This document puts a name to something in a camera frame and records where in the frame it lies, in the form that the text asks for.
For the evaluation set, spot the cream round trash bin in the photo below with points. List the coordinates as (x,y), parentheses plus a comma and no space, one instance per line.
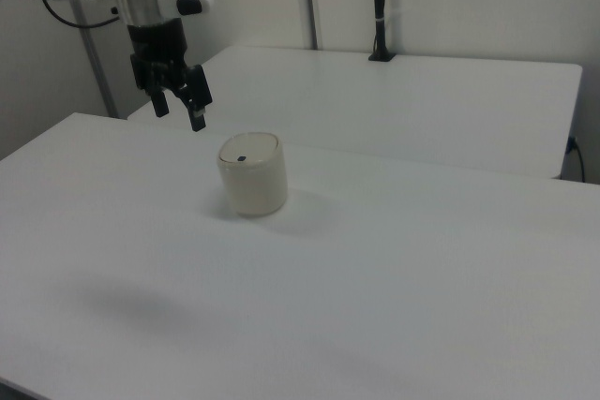
(258,189)

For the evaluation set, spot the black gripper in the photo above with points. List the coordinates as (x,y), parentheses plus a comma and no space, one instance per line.
(157,46)

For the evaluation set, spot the beige trash bin lid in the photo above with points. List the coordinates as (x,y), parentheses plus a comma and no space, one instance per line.
(250,149)

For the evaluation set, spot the black camera pole with clamp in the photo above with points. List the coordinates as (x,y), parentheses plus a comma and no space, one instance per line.
(380,6)

